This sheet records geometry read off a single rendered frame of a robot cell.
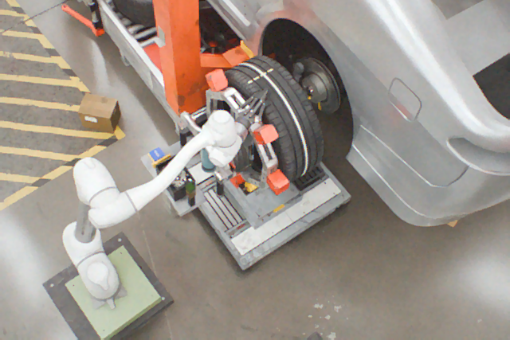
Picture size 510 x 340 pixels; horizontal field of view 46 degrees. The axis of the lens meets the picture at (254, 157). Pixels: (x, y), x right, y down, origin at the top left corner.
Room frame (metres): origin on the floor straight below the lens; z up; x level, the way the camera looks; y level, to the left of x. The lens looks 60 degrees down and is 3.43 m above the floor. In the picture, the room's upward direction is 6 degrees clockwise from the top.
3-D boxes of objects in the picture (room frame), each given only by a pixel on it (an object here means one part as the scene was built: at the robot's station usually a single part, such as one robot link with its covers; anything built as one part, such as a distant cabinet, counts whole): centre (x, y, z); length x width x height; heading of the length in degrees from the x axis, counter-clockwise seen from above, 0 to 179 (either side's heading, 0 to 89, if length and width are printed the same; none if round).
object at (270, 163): (1.63, 0.08, 0.85); 0.54 x 0.07 x 0.54; 40
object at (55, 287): (0.93, 0.70, 0.15); 0.50 x 0.50 x 0.30; 44
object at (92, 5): (2.91, 1.23, 0.30); 0.09 x 0.05 x 0.50; 40
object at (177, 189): (1.54, 0.42, 0.51); 0.20 x 0.14 x 0.13; 39
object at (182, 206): (1.56, 0.44, 0.44); 0.43 x 0.17 x 0.03; 40
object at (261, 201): (1.74, -0.05, 0.32); 0.40 x 0.30 x 0.28; 40
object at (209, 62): (2.25, 0.19, 0.69); 0.52 x 0.17 x 0.35; 130
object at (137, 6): (3.14, 0.81, 0.39); 0.66 x 0.66 x 0.24
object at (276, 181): (1.39, -0.13, 0.85); 0.09 x 0.08 x 0.07; 40
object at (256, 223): (1.76, -0.02, 0.13); 0.50 x 0.36 x 0.10; 40
